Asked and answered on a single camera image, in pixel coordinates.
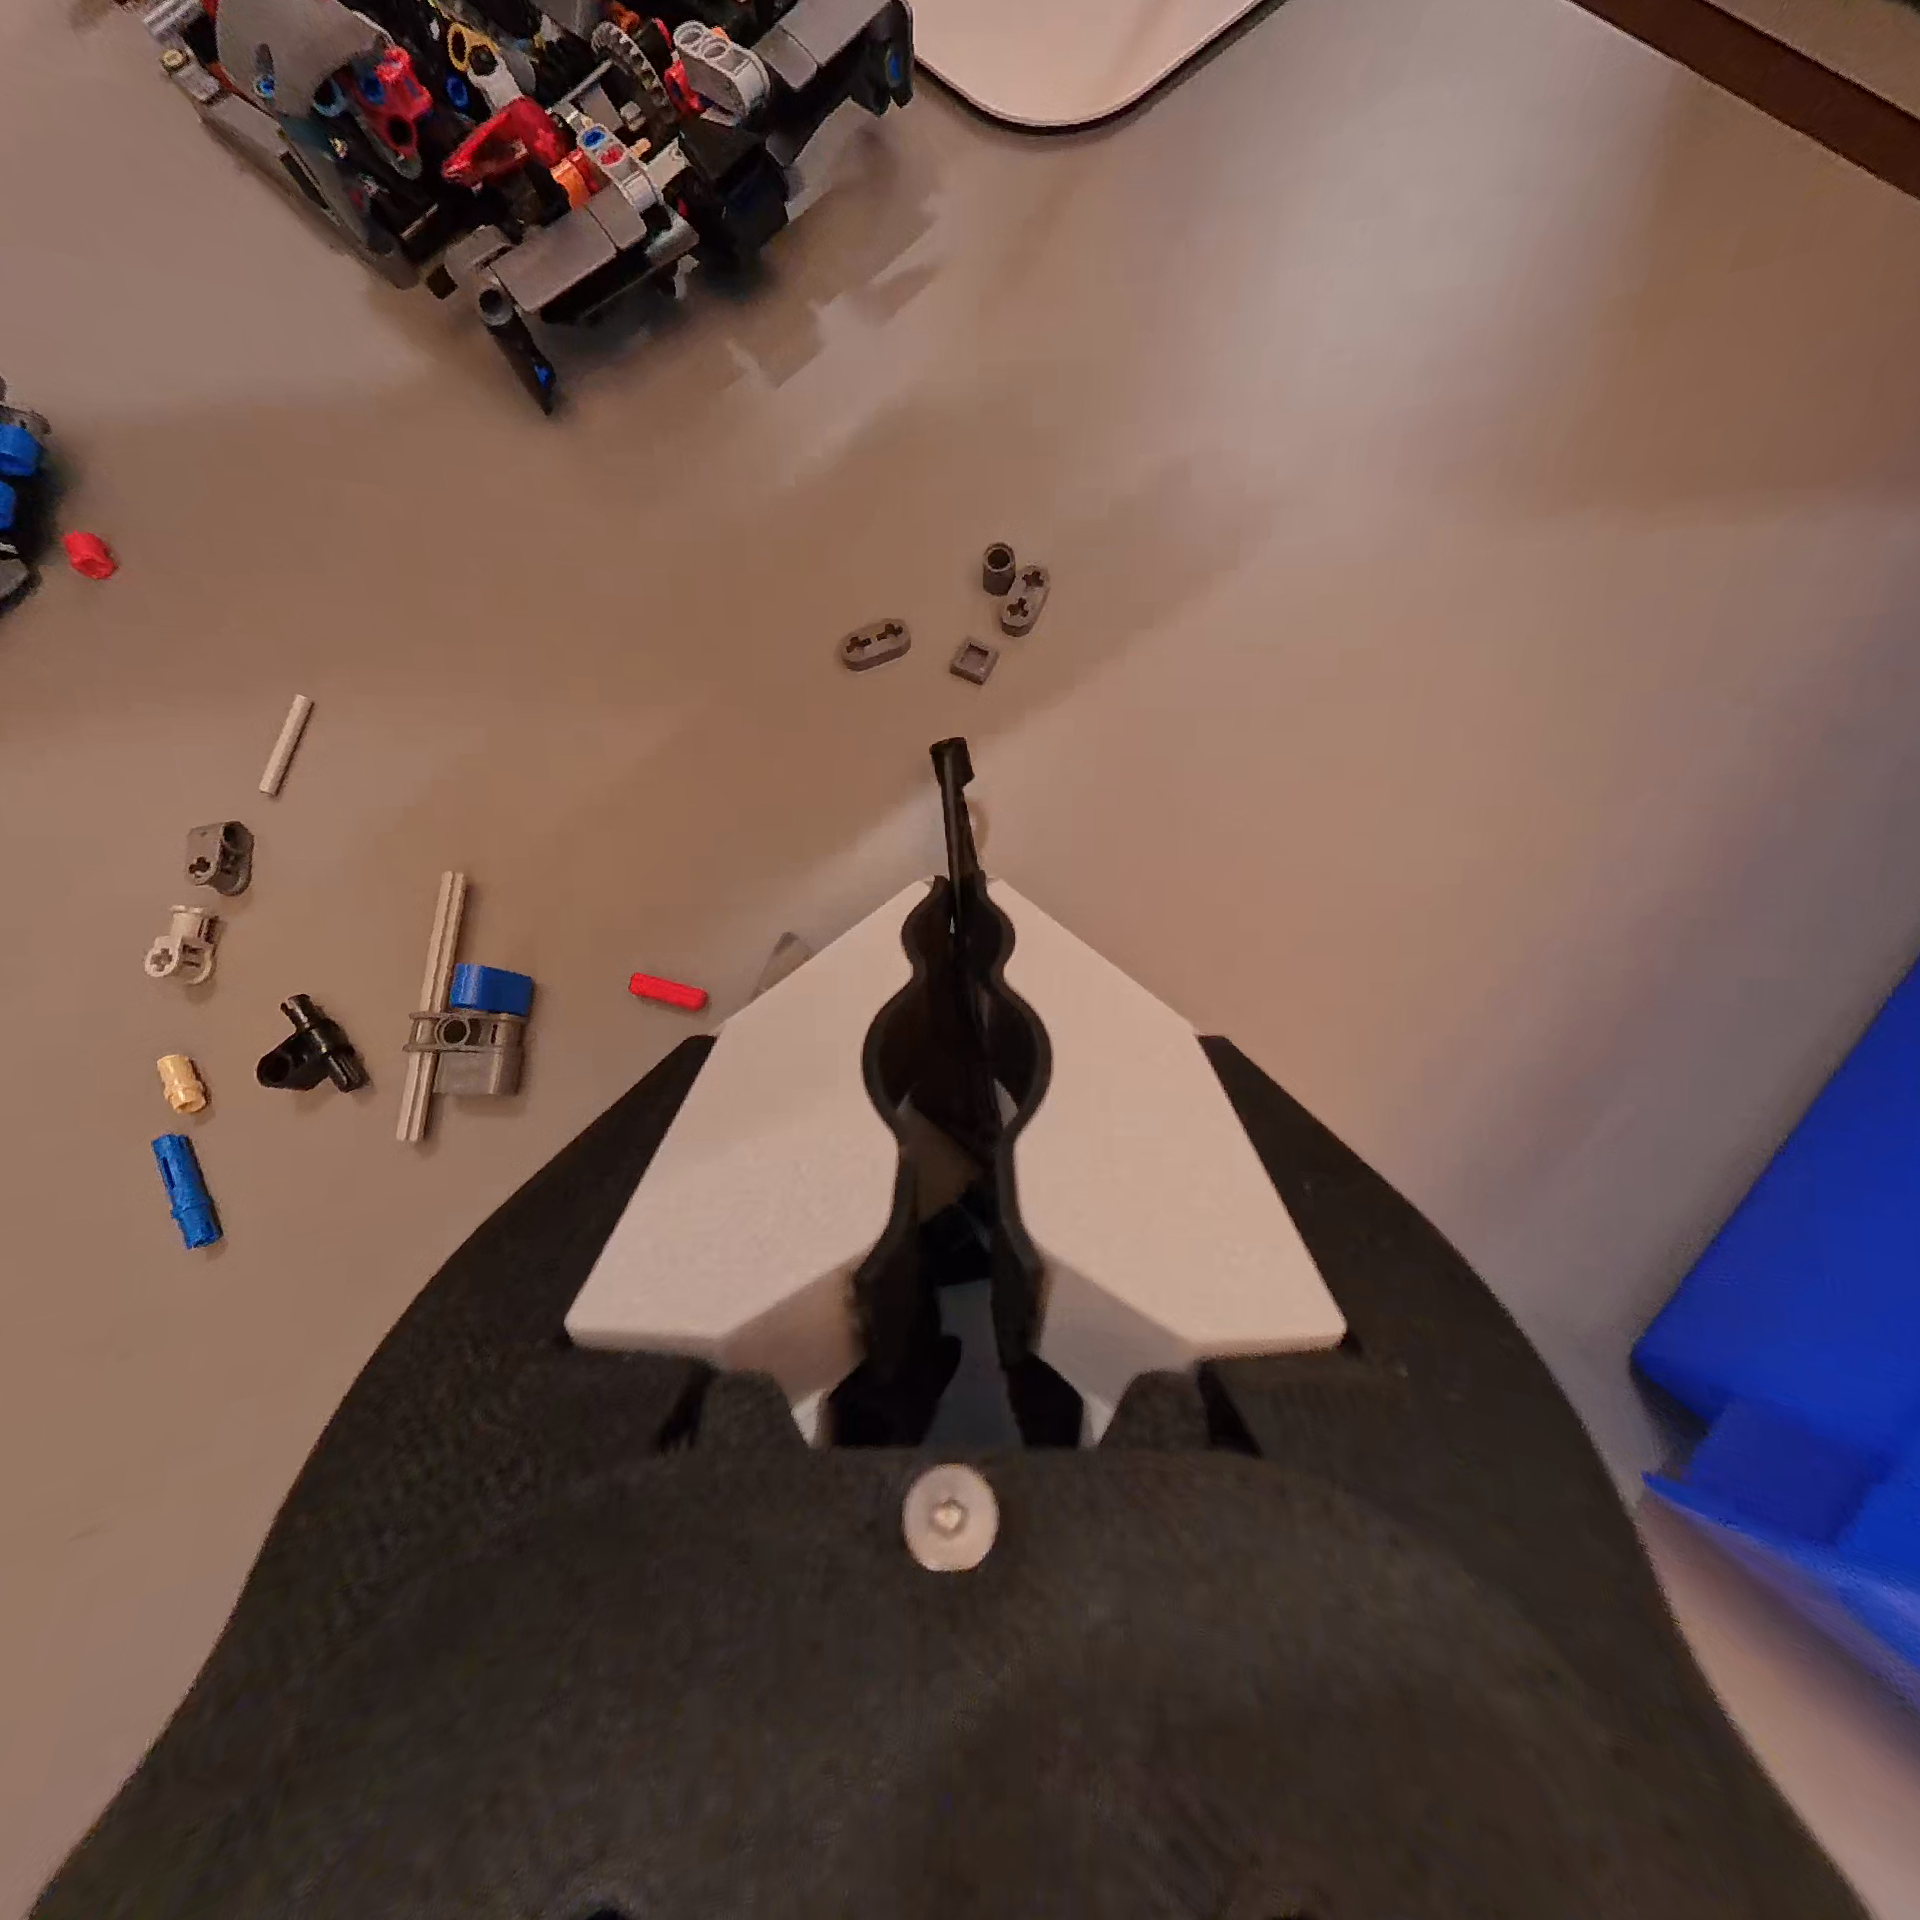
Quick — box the small lego gearbox assembly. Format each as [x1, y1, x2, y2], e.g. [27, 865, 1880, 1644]
[0, 377, 54, 608]

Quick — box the large lego car chassis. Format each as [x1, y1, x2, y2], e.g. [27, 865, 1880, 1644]
[150, 0, 922, 416]

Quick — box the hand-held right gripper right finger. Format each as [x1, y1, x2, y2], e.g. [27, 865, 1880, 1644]
[982, 880, 1349, 1444]

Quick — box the light grey axle blue connector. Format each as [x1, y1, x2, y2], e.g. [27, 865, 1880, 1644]
[394, 872, 536, 1146]

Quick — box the blue lego pin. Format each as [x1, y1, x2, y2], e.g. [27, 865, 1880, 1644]
[150, 1134, 224, 1251]

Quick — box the black lego pin connector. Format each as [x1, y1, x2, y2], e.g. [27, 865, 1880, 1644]
[256, 995, 368, 1096]

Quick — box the blue plastic bin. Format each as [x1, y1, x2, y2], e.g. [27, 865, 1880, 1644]
[1629, 958, 1920, 1705]

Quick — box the white book stand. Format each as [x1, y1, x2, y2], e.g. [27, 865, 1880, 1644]
[911, 0, 1269, 134]

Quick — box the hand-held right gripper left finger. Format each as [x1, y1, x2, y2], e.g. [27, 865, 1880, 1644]
[565, 880, 954, 1444]

